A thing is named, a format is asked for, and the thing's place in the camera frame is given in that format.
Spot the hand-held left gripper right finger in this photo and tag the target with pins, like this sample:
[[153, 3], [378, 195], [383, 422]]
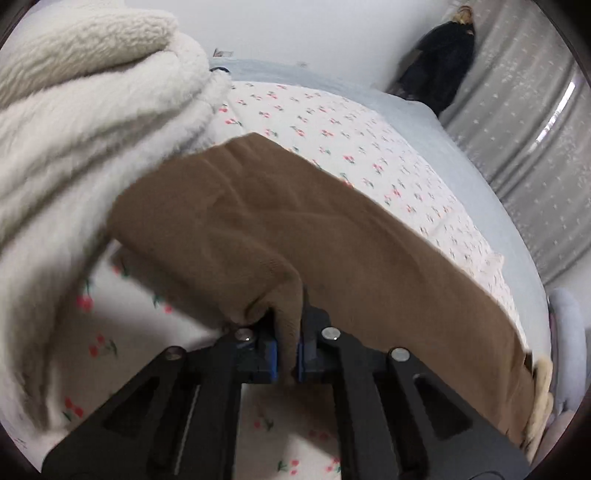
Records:
[[302, 362]]

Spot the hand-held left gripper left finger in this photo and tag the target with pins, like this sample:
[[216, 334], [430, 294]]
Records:
[[271, 362]]

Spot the brown fleece-lined garment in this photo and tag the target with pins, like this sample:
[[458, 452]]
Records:
[[277, 221]]

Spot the cherry print sheet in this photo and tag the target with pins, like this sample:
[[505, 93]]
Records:
[[346, 134]]

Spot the light blue folded blanket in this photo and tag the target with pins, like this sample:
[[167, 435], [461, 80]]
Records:
[[565, 332]]

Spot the grey star curtain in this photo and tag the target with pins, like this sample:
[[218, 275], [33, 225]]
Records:
[[512, 78], [558, 198]]

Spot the white fleece blanket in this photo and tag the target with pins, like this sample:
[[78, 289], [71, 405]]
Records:
[[92, 115]]

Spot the black hanging garment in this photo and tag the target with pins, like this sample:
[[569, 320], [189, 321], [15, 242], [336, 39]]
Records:
[[438, 64]]

